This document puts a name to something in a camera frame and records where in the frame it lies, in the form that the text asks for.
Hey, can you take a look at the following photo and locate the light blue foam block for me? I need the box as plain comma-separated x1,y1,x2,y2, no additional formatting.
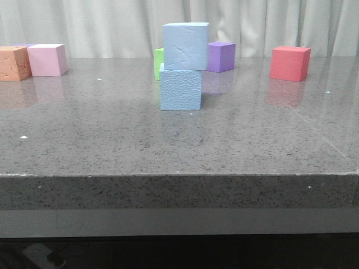
163,22,209,71
159,63,202,110

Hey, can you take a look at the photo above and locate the green foam block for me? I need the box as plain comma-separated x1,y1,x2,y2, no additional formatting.
154,48,164,80

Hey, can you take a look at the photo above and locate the purple foam block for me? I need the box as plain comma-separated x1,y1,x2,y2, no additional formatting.
206,41,236,73

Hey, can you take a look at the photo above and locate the red foam block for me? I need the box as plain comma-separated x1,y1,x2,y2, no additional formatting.
269,46,311,82

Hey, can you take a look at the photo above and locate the white curtain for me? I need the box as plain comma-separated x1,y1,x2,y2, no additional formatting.
1,1,358,58

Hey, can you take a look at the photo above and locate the pink foam block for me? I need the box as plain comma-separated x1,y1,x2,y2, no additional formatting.
27,44,68,76

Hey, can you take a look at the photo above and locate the lavender foam block far left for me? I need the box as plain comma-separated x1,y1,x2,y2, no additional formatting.
12,44,36,47

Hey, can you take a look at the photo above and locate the orange foam block left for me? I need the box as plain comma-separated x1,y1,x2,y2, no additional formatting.
0,46,32,81

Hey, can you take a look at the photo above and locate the grey device under table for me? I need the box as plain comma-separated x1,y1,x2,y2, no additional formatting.
22,243,66,268

